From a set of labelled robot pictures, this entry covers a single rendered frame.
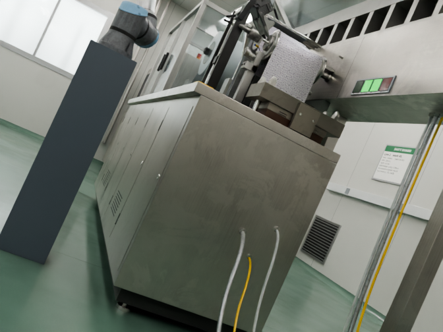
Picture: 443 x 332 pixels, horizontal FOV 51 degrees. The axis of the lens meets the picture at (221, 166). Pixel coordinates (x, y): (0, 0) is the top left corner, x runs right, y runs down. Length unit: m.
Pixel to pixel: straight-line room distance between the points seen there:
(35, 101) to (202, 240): 5.95
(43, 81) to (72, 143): 5.59
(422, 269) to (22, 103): 6.61
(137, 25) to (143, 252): 0.93
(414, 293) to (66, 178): 1.33
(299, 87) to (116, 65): 0.80
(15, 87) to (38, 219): 5.64
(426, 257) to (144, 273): 0.96
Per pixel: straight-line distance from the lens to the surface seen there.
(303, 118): 1.91
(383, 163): 5.73
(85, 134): 1.95
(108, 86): 1.96
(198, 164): 1.73
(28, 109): 7.53
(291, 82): 2.13
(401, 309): 1.62
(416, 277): 1.61
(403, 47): 1.92
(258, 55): 2.16
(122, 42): 2.01
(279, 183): 1.85
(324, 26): 2.68
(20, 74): 7.55
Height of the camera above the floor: 0.62
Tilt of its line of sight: 1 degrees up
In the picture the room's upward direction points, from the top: 25 degrees clockwise
